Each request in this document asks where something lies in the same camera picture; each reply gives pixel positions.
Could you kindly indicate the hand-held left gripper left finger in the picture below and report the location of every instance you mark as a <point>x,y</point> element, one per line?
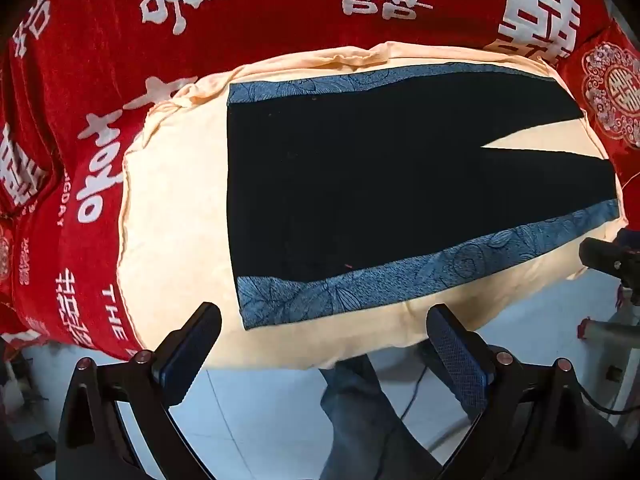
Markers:
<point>189,355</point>

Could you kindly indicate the red embroidered cushion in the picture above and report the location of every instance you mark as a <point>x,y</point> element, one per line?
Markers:
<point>607,85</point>

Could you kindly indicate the cream cloth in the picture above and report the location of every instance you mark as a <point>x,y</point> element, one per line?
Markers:
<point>180,220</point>

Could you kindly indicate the person's leg in jeans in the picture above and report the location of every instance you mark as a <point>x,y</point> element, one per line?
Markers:
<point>350,410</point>

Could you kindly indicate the red printed blanket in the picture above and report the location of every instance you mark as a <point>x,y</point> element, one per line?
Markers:
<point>100,50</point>

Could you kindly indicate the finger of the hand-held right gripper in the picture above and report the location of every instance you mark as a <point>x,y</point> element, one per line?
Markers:
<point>607,257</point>

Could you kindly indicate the white tube with red cap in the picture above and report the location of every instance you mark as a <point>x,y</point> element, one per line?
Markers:
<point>610,329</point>

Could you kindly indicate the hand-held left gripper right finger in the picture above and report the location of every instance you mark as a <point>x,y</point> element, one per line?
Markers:
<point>457,355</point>

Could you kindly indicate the black pants with blue trim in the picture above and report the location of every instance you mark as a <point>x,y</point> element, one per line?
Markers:
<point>360,185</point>

